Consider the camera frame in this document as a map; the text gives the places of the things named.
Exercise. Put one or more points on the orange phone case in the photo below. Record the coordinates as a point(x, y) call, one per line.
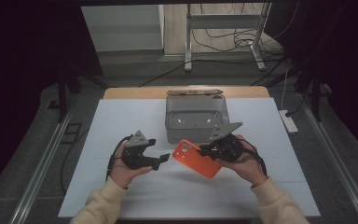
point(195, 161)

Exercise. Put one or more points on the person's left hand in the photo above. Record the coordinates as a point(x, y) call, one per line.
point(122, 174)

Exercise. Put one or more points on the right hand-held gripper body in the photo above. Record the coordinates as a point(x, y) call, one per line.
point(227, 147)

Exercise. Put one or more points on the white table board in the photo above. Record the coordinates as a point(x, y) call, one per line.
point(112, 124)

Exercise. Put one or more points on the person's right hand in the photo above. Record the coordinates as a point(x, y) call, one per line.
point(248, 165)

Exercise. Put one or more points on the aluminium rail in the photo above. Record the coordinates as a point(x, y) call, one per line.
point(338, 161)
point(40, 171)

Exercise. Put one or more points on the white cabinet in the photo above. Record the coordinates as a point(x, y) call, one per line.
point(121, 28)

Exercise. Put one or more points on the black stand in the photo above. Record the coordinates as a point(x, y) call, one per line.
point(62, 93)
point(315, 99)

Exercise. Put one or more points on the white power strip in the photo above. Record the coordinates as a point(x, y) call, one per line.
point(289, 123)

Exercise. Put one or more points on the wooden table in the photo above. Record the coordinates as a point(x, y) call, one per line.
point(136, 92)

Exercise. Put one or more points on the grey metal stand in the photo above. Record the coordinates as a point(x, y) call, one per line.
point(223, 21)

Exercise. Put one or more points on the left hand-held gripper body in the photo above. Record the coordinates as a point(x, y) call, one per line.
point(135, 155)

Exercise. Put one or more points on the clear grey plastic box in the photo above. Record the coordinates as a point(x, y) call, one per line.
point(192, 115)

